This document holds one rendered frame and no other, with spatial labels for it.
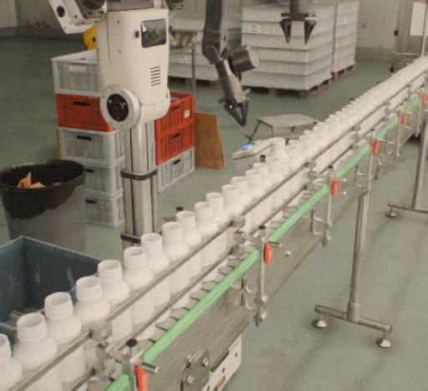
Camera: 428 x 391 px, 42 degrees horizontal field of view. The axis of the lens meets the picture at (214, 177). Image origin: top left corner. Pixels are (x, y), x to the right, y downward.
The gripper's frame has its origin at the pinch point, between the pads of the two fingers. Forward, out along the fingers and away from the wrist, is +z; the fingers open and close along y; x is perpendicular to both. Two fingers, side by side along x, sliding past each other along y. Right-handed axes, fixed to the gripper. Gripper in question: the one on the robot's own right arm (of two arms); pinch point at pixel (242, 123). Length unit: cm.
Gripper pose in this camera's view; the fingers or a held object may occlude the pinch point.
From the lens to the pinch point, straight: 170.2
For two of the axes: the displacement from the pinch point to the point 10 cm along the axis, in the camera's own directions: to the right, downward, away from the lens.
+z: 3.1, 9.4, 1.6
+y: 4.9, -3.0, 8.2
